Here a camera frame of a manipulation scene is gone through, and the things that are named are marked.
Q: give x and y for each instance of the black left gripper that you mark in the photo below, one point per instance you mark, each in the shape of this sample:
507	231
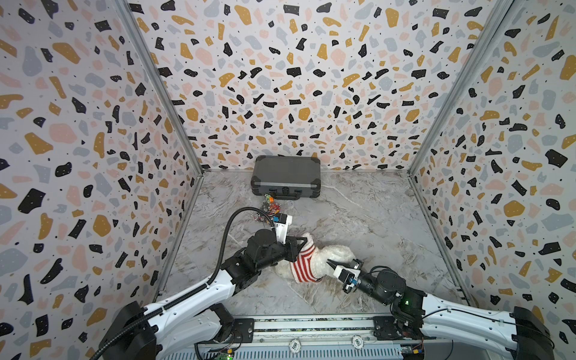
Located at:
290	249

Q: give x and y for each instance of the red white striped knitted sweater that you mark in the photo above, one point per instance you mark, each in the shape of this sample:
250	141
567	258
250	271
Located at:
301	269

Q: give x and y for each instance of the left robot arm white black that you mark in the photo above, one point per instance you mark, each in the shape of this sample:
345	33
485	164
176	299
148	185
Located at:
197	314

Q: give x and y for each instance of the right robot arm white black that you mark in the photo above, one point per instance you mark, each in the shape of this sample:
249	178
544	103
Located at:
518	334

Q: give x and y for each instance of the bag of colourful small parts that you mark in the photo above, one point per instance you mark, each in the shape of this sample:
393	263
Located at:
270	206

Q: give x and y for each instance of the dark grey hard case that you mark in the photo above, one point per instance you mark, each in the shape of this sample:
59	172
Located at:
286	178

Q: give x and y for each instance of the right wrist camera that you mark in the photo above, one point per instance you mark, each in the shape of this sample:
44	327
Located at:
349	277

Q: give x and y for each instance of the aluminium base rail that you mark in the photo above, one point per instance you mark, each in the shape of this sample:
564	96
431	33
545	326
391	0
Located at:
325	336

